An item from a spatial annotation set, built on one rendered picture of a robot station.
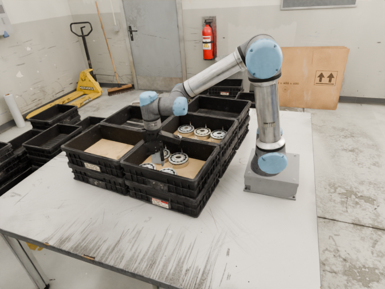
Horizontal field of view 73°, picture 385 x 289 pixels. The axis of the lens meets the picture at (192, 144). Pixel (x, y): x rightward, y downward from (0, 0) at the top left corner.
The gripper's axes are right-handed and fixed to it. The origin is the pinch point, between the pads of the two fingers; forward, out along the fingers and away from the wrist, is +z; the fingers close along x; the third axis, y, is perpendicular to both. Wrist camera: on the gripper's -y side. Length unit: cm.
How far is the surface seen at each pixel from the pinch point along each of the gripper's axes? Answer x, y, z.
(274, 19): -258, -193, -23
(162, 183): 10.6, 2.4, 3.3
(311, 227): 39, -56, 20
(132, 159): -9.2, 14.4, 0.2
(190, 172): 2.3, -12.2, 6.9
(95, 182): -17.5, 37.0, 15.7
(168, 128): -36.9, -8.0, 1.3
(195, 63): -324, -92, 39
